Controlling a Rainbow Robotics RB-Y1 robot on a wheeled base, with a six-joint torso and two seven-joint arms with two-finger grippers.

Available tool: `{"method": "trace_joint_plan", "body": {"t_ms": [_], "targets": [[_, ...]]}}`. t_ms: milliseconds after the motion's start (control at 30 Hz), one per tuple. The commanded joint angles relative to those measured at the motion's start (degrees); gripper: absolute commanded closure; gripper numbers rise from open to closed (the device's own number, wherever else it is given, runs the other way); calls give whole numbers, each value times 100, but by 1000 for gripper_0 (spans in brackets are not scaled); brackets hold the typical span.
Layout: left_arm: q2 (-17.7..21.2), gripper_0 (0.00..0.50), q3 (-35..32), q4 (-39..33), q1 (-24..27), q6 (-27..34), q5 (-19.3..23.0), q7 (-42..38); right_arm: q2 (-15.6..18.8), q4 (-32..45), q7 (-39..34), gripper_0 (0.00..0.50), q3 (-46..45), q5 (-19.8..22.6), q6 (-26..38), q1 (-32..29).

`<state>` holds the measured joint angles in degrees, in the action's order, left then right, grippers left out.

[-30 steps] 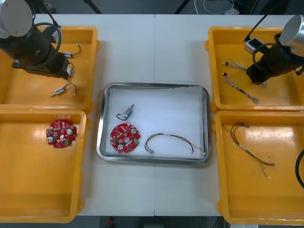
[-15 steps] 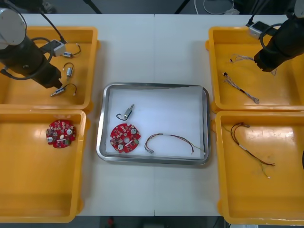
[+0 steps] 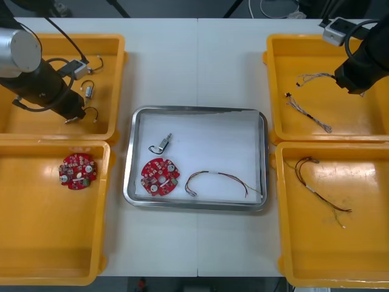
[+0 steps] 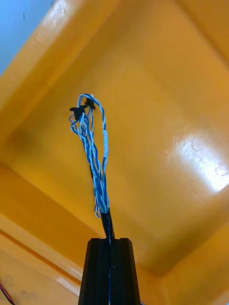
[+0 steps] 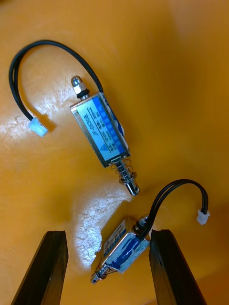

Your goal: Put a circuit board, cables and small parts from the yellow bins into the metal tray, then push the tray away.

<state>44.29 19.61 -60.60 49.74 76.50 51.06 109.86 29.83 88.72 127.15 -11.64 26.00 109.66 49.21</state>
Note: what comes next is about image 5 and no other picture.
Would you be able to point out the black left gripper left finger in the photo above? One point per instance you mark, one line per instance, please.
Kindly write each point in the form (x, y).
(44, 269)

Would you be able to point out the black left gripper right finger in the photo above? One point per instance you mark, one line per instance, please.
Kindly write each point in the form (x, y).
(173, 269)

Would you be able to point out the metal solenoid with blue label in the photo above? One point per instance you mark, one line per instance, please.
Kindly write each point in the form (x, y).
(124, 250)
(105, 131)

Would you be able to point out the yellow-orange plastic bin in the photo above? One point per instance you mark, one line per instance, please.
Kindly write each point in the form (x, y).
(167, 95)

